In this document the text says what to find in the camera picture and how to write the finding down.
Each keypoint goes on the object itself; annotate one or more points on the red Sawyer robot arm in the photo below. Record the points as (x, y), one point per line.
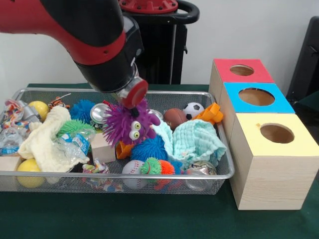
(87, 30)

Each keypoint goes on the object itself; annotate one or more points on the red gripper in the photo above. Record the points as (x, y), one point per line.
(137, 94)

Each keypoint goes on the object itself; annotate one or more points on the purple spiky rubber ball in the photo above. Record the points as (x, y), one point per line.
(119, 122)

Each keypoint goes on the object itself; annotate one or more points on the black and white soccer ball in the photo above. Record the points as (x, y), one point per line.
(193, 108)

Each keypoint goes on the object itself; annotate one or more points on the brown toy football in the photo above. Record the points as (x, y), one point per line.
(174, 118)

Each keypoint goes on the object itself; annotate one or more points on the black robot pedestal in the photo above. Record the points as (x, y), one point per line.
(162, 49)

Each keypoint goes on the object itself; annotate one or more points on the wooden box with three holes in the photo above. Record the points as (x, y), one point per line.
(274, 181)

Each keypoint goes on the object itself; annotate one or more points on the blue spiky rubber ball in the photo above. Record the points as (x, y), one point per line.
(81, 110)

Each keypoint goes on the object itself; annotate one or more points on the yellow ball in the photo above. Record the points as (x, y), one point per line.
(41, 108)
(28, 165)

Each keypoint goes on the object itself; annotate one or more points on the small colourful patterned cloth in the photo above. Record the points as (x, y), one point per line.
(96, 169)

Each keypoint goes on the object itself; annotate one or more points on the cream yellow cloth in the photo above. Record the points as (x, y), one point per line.
(40, 144)

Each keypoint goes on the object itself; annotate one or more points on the silver mesh bin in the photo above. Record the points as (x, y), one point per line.
(149, 175)

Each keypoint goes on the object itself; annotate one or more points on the dark green tablecloth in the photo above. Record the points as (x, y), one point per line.
(311, 102)
(124, 219)

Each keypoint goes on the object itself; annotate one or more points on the long orange toy block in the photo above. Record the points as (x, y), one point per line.
(209, 112)

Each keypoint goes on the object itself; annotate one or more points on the wide orange studded block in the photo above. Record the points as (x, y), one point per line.
(123, 149)

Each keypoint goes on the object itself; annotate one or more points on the mint green cloth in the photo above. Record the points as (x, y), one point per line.
(194, 139)

